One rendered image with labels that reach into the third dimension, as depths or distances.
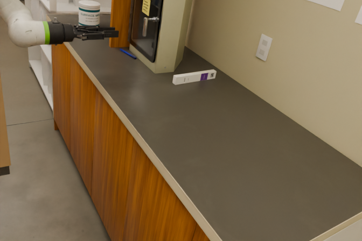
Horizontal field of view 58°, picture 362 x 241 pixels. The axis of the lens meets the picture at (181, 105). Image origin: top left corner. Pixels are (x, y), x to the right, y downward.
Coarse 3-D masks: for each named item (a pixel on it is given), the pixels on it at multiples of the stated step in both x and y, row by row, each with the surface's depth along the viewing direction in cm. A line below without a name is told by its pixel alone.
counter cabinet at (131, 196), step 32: (64, 64) 207; (64, 96) 219; (96, 96) 160; (64, 128) 232; (96, 128) 167; (96, 160) 175; (128, 160) 136; (96, 192) 184; (128, 192) 141; (160, 192) 114; (128, 224) 147; (160, 224) 118; (192, 224) 99; (352, 224) 100
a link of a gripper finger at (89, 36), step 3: (87, 33) 135; (90, 33) 135; (93, 33) 136; (96, 33) 137; (99, 33) 137; (102, 33) 138; (84, 36) 133; (87, 36) 134; (90, 36) 135; (93, 36) 136; (96, 36) 136; (99, 36) 137; (84, 39) 134; (87, 39) 135; (90, 39) 136; (93, 39) 136; (96, 39) 137; (99, 39) 138
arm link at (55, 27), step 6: (54, 18) 130; (48, 24) 128; (54, 24) 129; (60, 24) 130; (54, 30) 128; (60, 30) 129; (54, 36) 129; (60, 36) 130; (54, 42) 131; (60, 42) 132
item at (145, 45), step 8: (136, 0) 167; (152, 0) 153; (160, 0) 147; (136, 8) 168; (152, 8) 154; (160, 8) 148; (136, 16) 169; (144, 16) 162; (152, 16) 155; (160, 16) 149; (136, 24) 171; (152, 24) 156; (136, 32) 172; (152, 32) 157; (136, 40) 173; (144, 40) 165; (152, 40) 158; (136, 48) 174; (144, 48) 166; (152, 48) 159; (152, 56) 160
